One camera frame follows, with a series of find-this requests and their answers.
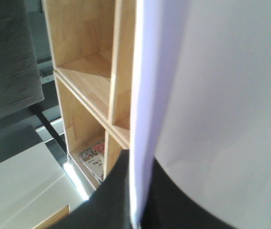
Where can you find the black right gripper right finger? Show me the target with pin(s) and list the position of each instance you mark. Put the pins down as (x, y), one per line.
(169, 208)

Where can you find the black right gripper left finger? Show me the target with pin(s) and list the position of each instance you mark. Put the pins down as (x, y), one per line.
(108, 207)

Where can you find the white paper sheets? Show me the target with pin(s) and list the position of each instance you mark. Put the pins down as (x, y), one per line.
(201, 105)

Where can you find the white booklet on shelf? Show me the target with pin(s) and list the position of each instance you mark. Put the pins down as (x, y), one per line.
(95, 165)

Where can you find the colourful magazine on shelf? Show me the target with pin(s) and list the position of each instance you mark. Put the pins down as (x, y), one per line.
(96, 150)

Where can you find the light wooden shelf unit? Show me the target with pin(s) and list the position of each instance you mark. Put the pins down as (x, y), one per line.
(92, 46)

